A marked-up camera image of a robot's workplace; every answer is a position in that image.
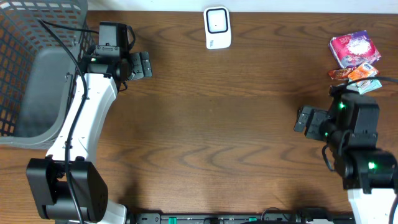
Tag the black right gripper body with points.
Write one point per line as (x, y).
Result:
(333, 130)

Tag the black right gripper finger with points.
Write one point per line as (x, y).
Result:
(303, 117)
(313, 125)

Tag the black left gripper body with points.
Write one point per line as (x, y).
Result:
(135, 66)

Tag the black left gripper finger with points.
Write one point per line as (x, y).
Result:
(146, 66)
(137, 70)

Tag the teal snack packet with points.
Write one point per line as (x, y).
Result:
(363, 87)

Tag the dark red snack packet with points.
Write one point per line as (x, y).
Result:
(340, 74)

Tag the orange tissue pack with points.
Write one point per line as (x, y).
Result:
(365, 70)

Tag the red purple snack package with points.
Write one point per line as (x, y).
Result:
(351, 50)

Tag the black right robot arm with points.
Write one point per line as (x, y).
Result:
(370, 178)

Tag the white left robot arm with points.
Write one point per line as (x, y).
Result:
(66, 185)

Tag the dark grey plastic basket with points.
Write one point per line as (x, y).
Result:
(37, 75)

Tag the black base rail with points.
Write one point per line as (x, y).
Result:
(270, 215)

